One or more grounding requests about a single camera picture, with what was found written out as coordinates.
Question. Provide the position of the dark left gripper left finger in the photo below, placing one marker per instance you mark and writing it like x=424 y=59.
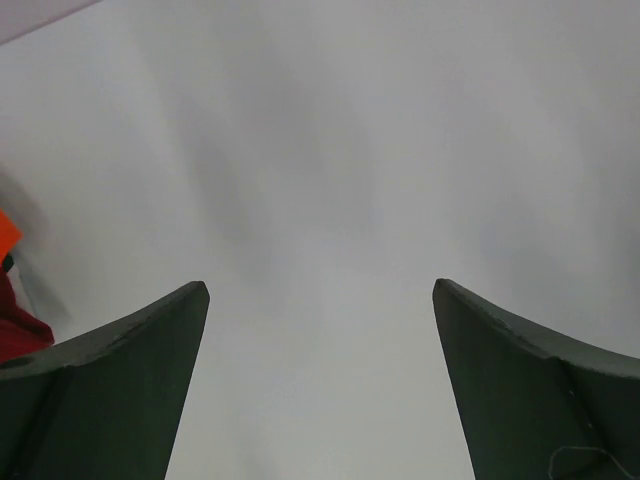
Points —
x=106 y=404

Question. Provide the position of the folded dark red t-shirt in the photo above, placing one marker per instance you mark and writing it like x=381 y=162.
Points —
x=21 y=332

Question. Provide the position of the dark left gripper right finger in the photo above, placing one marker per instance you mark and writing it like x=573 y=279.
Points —
x=535 y=403

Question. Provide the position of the folded orange t-shirt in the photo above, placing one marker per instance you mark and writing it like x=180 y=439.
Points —
x=10 y=235

